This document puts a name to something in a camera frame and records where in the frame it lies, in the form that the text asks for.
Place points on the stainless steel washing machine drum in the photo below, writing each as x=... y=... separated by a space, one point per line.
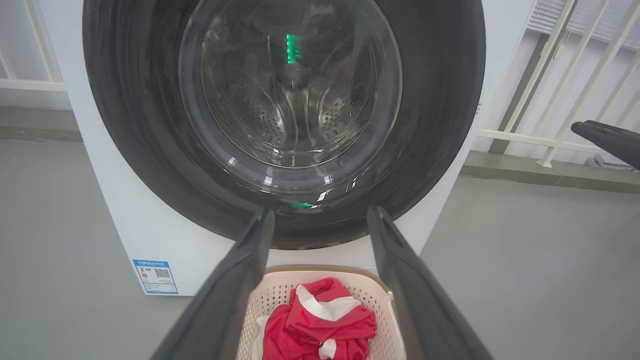
x=290 y=115

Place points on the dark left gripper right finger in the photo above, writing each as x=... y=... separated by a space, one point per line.
x=425 y=310

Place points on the white front-load washing machine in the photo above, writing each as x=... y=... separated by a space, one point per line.
x=125 y=215

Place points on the black round washer door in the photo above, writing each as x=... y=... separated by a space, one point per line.
x=135 y=100

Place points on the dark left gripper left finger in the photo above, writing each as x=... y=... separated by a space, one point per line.
x=215 y=305

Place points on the red and white garment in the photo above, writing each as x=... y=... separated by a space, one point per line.
x=320 y=325

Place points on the white metal railing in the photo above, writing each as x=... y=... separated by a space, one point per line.
x=530 y=137
x=30 y=85

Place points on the cream perforated basket brown rim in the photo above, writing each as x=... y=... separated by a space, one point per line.
x=270 y=295

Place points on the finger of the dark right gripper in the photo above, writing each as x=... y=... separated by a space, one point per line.
x=615 y=142

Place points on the white louvred window blind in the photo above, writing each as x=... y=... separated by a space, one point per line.
x=590 y=17

